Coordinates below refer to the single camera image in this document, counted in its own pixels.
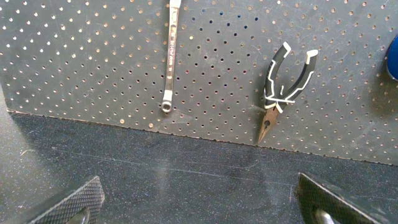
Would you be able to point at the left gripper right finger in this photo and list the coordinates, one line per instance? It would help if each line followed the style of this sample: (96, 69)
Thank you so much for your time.
(329, 202)

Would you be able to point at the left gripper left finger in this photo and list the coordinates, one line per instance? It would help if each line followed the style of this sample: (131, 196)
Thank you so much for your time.
(71, 202)

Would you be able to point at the black and white pliers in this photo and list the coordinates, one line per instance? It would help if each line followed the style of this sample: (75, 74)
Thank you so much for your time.
(270, 116)

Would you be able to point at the wrench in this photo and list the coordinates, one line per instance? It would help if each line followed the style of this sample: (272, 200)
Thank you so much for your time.
(170, 62)

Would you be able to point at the black pegboard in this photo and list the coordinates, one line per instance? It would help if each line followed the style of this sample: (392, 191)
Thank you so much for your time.
(77, 62)

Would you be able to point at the metal loop hook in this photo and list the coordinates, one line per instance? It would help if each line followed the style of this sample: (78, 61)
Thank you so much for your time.
(281, 90)

